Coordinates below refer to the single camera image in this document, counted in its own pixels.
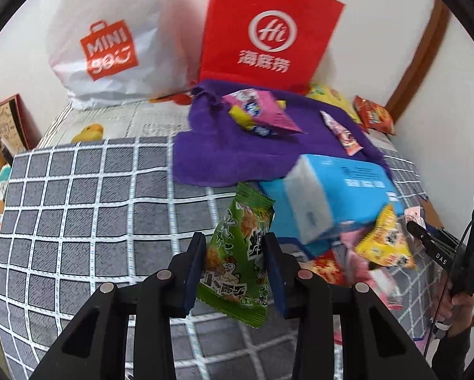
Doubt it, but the pink white snack packet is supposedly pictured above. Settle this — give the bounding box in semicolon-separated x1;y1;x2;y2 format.
339;226;402;310

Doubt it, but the yellow snack packet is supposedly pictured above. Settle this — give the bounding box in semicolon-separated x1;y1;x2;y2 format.
355;204;416;269

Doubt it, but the red snack packet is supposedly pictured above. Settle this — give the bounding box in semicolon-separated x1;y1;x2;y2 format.
301;259;347;287

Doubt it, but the green snack packet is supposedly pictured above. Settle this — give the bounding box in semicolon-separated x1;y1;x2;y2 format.
197;183;275;328

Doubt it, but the pale pink snack packet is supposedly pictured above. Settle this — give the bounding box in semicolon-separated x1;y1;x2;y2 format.
405;206;425;228

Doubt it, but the person right hand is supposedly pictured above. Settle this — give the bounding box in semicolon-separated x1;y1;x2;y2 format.
434;271;474;337

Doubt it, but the grey checked blanket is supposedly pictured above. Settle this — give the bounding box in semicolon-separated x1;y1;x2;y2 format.
0;136;435;379

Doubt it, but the blue tissue pack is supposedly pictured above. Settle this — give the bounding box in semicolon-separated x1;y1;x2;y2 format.
258;155;405;258

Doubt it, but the pink white candy stick packet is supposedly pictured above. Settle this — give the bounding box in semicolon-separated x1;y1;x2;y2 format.
320;111;363;156

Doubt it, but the orange chips bag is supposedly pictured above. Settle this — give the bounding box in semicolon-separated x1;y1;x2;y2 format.
353;96;396;136

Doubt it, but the yellow chips bag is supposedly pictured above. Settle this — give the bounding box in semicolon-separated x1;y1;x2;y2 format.
307;83;362;125

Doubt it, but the purple towel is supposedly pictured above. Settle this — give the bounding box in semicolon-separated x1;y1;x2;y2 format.
173;79;391;187

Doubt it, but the framed picture box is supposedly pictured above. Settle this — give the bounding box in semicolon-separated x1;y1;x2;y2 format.
0;94;36;155

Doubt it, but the white printed fruit sheet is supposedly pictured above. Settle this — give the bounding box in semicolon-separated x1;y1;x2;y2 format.
37;98;399;154

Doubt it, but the pink yellow snack bag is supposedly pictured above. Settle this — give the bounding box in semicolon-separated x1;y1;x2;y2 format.
221;88;302;137

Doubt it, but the red paper shopping bag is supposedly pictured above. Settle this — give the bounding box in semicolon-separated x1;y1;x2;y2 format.
199;0;344;94

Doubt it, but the white Miniso plastic bag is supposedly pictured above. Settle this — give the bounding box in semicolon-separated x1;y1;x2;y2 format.
46;0;189;110

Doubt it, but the brown door frame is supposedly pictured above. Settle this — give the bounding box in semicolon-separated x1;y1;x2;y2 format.
386;0;450;122

